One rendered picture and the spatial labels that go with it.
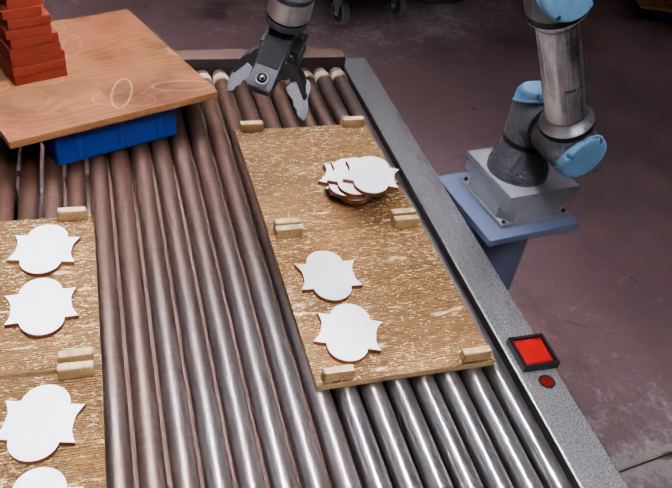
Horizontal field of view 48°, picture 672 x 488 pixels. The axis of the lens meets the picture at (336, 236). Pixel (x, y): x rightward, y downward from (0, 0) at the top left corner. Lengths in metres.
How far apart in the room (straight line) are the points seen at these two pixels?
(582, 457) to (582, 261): 1.99
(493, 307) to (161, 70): 1.00
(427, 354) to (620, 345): 1.68
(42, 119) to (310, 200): 0.61
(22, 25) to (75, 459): 1.01
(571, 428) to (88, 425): 0.83
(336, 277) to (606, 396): 1.52
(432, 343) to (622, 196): 2.48
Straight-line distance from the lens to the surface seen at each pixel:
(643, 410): 2.87
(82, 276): 1.54
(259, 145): 1.90
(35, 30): 1.89
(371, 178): 1.72
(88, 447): 1.28
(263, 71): 1.30
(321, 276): 1.53
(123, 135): 1.88
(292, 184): 1.77
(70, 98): 1.87
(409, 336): 1.46
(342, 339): 1.42
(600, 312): 3.14
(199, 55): 2.25
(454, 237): 1.75
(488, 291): 1.64
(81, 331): 1.44
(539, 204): 1.91
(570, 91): 1.62
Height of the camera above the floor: 1.99
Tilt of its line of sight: 40 degrees down
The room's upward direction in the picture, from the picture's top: 9 degrees clockwise
